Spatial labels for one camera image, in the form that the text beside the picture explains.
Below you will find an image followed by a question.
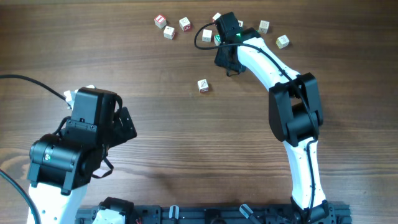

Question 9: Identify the white number 2 block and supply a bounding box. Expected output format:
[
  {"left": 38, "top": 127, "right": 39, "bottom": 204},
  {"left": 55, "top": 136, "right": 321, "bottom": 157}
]
[{"left": 164, "top": 26, "right": 175, "bottom": 40}]

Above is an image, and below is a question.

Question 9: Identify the red Y letter block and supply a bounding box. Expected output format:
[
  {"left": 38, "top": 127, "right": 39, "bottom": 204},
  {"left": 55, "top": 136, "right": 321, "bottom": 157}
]
[{"left": 197, "top": 79, "right": 209, "bottom": 93}]

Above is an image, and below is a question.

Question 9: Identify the green N letter block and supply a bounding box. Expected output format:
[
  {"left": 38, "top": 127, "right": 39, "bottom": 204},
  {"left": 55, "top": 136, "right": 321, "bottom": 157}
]
[{"left": 213, "top": 34, "right": 221, "bottom": 46}]

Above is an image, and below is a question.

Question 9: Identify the red number 6 block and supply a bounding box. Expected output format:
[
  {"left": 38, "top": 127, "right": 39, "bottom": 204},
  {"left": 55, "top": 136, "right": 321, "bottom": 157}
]
[{"left": 179, "top": 17, "right": 192, "bottom": 32}]

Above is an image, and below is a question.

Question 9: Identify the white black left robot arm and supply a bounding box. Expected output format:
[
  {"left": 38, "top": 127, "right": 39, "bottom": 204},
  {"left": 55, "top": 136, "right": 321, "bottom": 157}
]
[{"left": 27, "top": 85, "right": 137, "bottom": 223}]

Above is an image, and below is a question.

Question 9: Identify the black right camera cable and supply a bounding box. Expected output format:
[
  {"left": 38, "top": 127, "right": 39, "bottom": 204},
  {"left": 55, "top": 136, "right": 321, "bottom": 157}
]
[{"left": 193, "top": 22, "right": 320, "bottom": 218}]

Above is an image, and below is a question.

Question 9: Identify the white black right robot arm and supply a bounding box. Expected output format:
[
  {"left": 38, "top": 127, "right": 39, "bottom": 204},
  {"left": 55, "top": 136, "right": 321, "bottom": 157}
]
[{"left": 214, "top": 12, "right": 329, "bottom": 223}]

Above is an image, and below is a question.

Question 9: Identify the yellow C letter block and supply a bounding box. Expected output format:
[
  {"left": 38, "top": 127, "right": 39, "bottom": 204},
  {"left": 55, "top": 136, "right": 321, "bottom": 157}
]
[{"left": 276, "top": 35, "right": 290, "bottom": 49}]

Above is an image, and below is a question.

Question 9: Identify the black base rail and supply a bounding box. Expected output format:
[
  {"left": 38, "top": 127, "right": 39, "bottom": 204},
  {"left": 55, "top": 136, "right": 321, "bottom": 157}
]
[{"left": 75, "top": 197, "right": 352, "bottom": 224}]

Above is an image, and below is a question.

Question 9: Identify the red M letter block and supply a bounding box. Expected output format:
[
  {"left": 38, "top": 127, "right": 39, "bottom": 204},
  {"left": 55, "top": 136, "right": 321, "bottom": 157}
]
[{"left": 212, "top": 12, "right": 221, "bottom": 22}]

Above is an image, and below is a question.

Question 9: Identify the red I letter block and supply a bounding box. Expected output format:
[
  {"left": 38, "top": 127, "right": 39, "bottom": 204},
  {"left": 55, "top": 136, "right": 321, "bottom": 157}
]
[{"left": 154, "top": 14, "right": 167, "bottom": 29}]

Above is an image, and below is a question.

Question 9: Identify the teal edged picture block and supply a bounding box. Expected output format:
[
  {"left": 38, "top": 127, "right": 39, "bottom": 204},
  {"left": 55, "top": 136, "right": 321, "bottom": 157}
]
[{"left": 201, "top": 29, "right": 212, "bottom": 42}]

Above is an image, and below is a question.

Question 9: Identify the yellow edged picture block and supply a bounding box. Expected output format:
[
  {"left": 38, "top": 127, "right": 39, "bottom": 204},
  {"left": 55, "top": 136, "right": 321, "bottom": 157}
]
[{"left": 258, "top": 20, "right": 270, "bottom": 34}]

